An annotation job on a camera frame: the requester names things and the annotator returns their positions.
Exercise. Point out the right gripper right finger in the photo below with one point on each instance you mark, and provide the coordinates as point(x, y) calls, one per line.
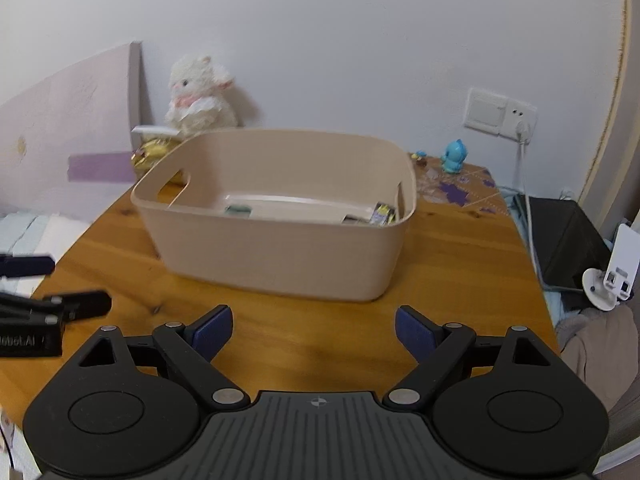
point(498, 404)

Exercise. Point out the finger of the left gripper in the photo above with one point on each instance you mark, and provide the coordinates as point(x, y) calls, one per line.
point(25, 266)
point(65, 308)

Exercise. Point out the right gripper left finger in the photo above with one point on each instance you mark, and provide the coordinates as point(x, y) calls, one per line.
point(125, 405)

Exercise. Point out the blue patterned card box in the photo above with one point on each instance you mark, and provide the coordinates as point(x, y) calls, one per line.
point(238, 211)

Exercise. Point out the black small box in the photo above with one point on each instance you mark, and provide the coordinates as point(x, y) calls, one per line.
point(382, 215)

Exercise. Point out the gold tissue pack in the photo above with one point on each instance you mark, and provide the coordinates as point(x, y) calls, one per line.
point(151, 144)

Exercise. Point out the black box beside table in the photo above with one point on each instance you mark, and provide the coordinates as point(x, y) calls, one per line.
point(566, 244)

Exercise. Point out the purple patterned table mat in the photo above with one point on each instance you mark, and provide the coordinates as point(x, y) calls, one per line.
point(473, 189)

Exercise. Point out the white plush bunny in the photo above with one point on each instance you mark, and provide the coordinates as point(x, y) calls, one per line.
point(197, 102)

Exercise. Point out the blue penguin figurine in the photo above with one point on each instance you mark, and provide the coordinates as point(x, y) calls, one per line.
point(454, 156)

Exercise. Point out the beige plastic storage basket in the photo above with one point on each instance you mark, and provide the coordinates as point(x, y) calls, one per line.
point(300, 185)

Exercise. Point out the small dark figurine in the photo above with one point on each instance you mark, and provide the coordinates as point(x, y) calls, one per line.
point(419, 158)

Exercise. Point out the white camera stand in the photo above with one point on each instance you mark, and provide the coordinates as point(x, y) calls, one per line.
point(607, 289)

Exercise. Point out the white wall switch socket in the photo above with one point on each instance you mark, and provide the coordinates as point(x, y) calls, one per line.
point(500, 116)

